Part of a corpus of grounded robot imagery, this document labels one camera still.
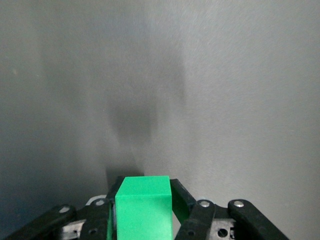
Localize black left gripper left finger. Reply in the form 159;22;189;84
3;176;126;240

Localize dark grey table mat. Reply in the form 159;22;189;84
0;0;320;240

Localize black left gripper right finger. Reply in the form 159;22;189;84
170;178;288;240

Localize small green cube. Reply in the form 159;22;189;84
114;176;174;240

